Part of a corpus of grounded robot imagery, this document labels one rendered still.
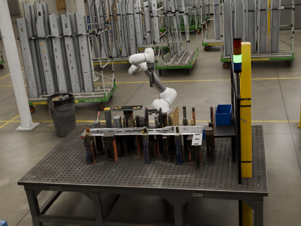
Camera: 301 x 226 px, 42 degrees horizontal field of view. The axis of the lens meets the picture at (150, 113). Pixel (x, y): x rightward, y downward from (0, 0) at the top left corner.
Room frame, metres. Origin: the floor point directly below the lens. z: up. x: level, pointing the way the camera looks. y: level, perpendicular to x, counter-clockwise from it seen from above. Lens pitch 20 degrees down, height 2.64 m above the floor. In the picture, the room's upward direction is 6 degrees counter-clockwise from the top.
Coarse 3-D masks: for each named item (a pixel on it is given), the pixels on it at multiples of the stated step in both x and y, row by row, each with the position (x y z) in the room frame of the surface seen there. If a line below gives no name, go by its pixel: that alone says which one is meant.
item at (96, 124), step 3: (93, 123) 4.29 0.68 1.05; (96, 123) 4.28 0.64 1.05; (99, 123) 4.34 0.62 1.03; (93, 126) 4.29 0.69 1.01; (96, 126) 4.28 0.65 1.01; (99, 126) 4.32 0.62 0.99; (96, 141) 4.29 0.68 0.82; (102, 141) 4.35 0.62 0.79; (96, 144) 4.29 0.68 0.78; (102, 144) 4.33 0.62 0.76; (96, 147) 4.29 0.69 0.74; (102, 147) 4.31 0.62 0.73; (96, 150) 4.29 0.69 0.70
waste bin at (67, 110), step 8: (48, 96) 6.83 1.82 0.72; (56, 96) 6.83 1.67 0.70; (64, 96) 6.81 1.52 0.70; (72, 96) 6.70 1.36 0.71; (48, 104) 6.67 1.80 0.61; (56, 104) 6.53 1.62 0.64; (64, 104) 6.55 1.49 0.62; (72, 104) 6.66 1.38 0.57; (56, 112) 6.56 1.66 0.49; (64, 112) 6.56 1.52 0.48; (72, 112) 6.67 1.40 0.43; (56, 120) 6.59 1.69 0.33; (64, 120) 6.56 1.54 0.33; (72, 120) 6.65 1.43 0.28; (56, 128) 6.62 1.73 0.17; (64, 128) 6.57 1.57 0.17; (72, 128) 6.64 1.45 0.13; (64, 136) 6.58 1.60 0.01
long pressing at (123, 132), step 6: (168, 126) 4.08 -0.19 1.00; (174, 126) 4.07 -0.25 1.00; (180, 126) 4.06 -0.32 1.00; (186, 126) 4.04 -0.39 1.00; (192, 126) 4.02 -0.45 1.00; (198, 126) 4.00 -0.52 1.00; (84, 132) 4.17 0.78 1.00; (96, 132) 4.13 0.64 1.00; (102, 132) 4.11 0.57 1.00; (108, 132) 4.09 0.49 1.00; (114, 132) 4.08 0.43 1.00; (120, 132) 4.06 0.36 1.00; (126, 132) 4.04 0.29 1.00; (132, 132) 4.02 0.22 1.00; (138, 132) 4.01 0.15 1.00; (150, 132) 3.97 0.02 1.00; (156, 132) 3.95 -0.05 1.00; (162, 132) 3.94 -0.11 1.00; (168, 132) 3.92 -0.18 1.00; (174, 132) 3.90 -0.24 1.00; (180, 132) 3.89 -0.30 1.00; (186, 132) 3.87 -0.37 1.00; (192, 132) 3.86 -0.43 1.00; (198, 132) 3.84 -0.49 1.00
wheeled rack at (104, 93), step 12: (108, 24) 8.77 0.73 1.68; (36, 36) 8.63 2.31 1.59; (48, 36) 8.33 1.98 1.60; (60, 36) 8.29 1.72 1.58; (72, 36) 8.23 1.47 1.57; (96, 36) 7.85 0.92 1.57; (96, 72) 8.79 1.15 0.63; (84, 96) 8.00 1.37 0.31; (96, 96) 7.97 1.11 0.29; (108, 96) 7.99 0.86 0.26
